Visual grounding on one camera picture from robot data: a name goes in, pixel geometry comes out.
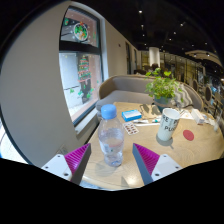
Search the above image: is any white printed leaflet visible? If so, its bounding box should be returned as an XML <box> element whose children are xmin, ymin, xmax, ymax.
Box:
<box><xmin>179</xmin><ymin>108</ymin><xmax>194</xmax><ymax>120</ymax></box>

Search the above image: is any group of round-backed chairs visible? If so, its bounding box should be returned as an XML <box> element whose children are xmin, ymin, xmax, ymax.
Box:
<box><xmin>189</xmin><ymin>78</ymin><xmax>224</xmax><ymax>118</ymax></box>

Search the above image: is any grey curved sofa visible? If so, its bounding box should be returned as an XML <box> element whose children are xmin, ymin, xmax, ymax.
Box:
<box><xmin>95</xmin><ymin>74</ymin><xmax>205</xmax><ymax>113</ymax></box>

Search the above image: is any white pen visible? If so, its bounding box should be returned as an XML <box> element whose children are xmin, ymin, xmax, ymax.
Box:
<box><xmin>132</xmin><ymin>118</ymin><xmax>161</xmax><ymax>125</ymax></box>

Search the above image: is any group of ceiling spotlights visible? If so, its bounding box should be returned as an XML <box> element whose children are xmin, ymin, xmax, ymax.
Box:
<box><xmin>136</xmin><ymin>8</ymin><xmax>224</xmax><ymax>58</ymax></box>

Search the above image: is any white mug with black print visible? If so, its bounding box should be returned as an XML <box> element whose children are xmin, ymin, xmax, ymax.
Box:
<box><xmin>156</xmin><ymin>107</ymin><xmax>181</xmax><ymax>142</ymax></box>

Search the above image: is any grey white chevron cushion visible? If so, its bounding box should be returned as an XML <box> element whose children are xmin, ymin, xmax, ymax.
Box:
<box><xmin>173</xmin><ymin>83</ymin><xmax>194</xmax><ymax>108</ymax></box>

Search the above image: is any white box with orange print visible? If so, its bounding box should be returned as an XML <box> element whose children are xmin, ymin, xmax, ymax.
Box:
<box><xmin>190</xmin><ymin>108</ymin><xmax>205</xmax><ymax>125</ymax></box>

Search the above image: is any blue and white pack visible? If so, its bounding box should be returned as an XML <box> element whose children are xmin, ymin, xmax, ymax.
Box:
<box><xmin>121</xmin><ymin>109</ymin><xmax>143</xmax><ymax>123</ymax></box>

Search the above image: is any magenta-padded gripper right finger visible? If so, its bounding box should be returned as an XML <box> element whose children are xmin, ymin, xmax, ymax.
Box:
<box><xmin>131</xmin><ymin>142</ymin><xmax>184</xmax><ymax>186</ymax></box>

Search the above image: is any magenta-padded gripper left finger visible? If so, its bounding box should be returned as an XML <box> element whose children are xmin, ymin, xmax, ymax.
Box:
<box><xmin>41</xmin><ymin>142</ymin><xmax>92</xmax><ymax>186</ymax></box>

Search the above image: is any window with holiday decals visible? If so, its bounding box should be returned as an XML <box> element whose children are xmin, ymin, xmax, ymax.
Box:
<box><xmin>58</xmin><ymin>5</ymin><xmax>105</xmax><ymax>126</ymax></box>

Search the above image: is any flat round red coaster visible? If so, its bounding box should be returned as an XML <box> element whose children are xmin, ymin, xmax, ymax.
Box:
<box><xmin>182</xmin><ymin>129</ymin><xmax>195</xmax><ymax>142</ymax></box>

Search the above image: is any green potted plant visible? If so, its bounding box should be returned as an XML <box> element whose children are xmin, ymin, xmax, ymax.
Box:
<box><xmin>143</xmin><ymin>67</ymin><xmax>184</xmax><ymax>114</ymax></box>

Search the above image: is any clear blue-capped water bottle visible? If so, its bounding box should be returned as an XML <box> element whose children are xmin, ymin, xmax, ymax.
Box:
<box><xmin>97</xmin><ymin>103</ymin><xmax>126</xmax><ymax>168</ymax></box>

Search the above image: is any white round pillar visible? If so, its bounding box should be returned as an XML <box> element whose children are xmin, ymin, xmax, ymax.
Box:
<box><xmin>148</xmin><ymin>46</ymin><xmax>161</xmax><ymax>69</ymax></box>

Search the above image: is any white card with red dots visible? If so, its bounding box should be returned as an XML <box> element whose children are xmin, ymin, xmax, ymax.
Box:
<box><xmin>122</xmin><ymin>121</ymin><xmax>140</xmax><ymax>136</ymax></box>

